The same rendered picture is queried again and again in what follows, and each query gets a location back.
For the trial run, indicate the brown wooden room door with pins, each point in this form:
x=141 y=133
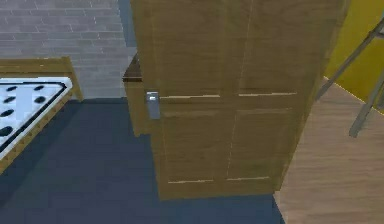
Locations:
x=233 y=100

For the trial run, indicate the brown wooden side table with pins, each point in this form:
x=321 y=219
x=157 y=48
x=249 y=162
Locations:
x=135 y=96

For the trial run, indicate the wooden bed with spotted sheet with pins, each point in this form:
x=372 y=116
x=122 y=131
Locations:
x=23 y=103

